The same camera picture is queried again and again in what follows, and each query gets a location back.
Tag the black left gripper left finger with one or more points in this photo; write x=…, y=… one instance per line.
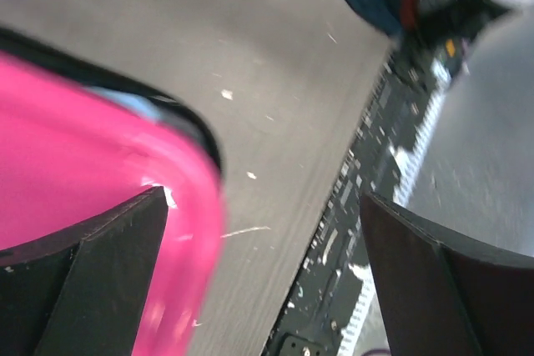
x=82, y=290

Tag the blue shirt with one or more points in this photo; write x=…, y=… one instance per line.
x=138, y=105

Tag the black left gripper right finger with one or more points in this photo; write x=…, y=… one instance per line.
x=441, y=292

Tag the white slotted cable duct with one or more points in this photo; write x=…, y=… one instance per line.
x=409, y=163

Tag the pink teal suitcase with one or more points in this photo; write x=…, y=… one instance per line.
x=68, y=155

